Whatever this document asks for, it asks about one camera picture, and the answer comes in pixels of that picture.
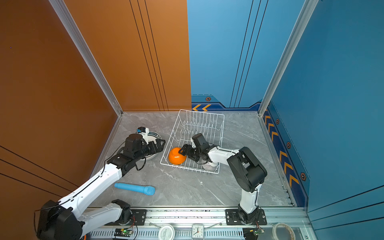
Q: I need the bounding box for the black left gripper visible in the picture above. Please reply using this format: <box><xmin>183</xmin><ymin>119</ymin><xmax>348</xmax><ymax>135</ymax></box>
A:
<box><xmin>134</xmin><ymin>138</ymin><xmax>166</xmax><ymax>163</ymax></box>

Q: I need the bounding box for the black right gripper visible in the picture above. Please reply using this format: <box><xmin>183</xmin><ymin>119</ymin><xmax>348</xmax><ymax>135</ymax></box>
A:
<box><xmin>177</xmin><ymin>144</ymin><xmax>203</xmax><ymax>162</ymax></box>

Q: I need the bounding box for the white plate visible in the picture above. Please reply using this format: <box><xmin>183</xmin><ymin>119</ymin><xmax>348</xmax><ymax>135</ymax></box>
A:
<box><xmin>146</xmin><ymin>132</ymin><xmax>162</xmax><ymax>160</ymax></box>

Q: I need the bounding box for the orange bowl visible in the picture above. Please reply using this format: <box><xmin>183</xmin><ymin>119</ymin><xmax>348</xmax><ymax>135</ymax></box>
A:
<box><xmin>168</xmin><ymin>148</ymin><xmax>187</xmax><ymax>165</ymax></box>

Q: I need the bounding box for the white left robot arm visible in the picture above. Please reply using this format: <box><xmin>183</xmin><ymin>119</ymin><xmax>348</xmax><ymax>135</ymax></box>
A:
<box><xmin>34</xmin><ymin>133</ymin><xmax>166</xmax><ymax>240</ymax></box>

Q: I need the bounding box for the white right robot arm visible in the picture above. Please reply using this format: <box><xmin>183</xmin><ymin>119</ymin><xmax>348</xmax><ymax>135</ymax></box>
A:
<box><xmin>170</xmin><ymin>144</ymin><xmax>268</xmax><ymax>226</ymax></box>

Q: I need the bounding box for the striped ceramic bowl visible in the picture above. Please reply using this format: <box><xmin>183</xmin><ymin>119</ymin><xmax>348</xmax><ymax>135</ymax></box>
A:
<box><xmin>202</xmin><ymin>162</ymin><xmax>219</xmax><ymax>172</ymax></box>

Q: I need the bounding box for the blue toy microphone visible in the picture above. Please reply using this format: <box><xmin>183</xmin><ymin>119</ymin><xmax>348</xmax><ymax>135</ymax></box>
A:
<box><xmin>114</xmin><ymin>183</ymin><xmax>156</xmax><ymax>196</ymax></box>

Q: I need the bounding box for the small white alarm clock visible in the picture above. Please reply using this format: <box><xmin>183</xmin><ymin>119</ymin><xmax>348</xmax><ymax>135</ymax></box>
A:
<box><xmin>191</xmin><ymin>224</ymin><xmax>205</xmax><ymax>240</ymax></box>

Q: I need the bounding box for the white round container lid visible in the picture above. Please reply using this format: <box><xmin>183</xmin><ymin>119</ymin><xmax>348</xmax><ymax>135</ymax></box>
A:
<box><xmin>158</xmin><ymin>225</ymin><xmax>176</xmax><ymax>240</ymax></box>

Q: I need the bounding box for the green circuit board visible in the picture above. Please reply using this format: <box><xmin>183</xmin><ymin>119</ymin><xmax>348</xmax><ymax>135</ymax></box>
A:
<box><xmin>114</xmin><ymin>228</ymin><xmax>134</xmax><ymax>239</ymax></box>

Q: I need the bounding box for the small circuit board right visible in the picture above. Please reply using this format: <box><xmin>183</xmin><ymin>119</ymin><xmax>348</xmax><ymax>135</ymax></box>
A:
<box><xmin>243</xmin><ymin>228</ymin><xmax>265</xmax><ymax>240</ymax></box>

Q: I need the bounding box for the roll of white tape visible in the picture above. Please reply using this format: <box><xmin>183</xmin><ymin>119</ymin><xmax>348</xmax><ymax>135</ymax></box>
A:
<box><xmin>272</xmin><ymin>223</ymin><xmax>296</xmax><ymax>240</ymax></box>

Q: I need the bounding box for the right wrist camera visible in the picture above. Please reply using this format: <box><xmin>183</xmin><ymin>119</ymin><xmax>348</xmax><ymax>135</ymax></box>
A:
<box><xmin>192</xmin><ymin>133</ymin><xmax>210</xmax><ymax>150</ymax></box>

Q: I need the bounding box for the white wire dish rack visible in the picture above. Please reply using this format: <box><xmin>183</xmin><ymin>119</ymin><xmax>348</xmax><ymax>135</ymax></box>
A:
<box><xmin>160</xmin><ymin>110</ymin><xmax>225</xmax><ymax>174</ymax></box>

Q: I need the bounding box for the aluminium corner post left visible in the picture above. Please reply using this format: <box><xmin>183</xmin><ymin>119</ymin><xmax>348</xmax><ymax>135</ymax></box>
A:
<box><xmin>49</xmin><ymin>0</ymin><xmax>124</xmax><ymax>117</ymax></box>

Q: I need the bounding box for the aluminium corner post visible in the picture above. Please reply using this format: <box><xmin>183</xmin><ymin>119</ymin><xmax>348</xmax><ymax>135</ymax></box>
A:
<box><xmin>49</xmin><ymin>0</ymin><xmax>124</xmax><ymax>117</ymax></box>
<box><xmin>258</xmin><ymin>0</ymin><xmax>319</xmax><ymax>117</ymax></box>

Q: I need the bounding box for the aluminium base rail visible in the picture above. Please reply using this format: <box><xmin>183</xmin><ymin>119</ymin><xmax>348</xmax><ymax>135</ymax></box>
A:
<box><xmin>81</xmin><ymin>207</ymin><xmax>317</xmax><ymax>240</ymax></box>

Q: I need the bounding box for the aluminium corner post right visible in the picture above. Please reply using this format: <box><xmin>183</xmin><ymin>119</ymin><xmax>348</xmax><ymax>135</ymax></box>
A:
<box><xmin>258</xmin><ymin>0</ymin><xmax>319</xmax><ymax>117</ymax></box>

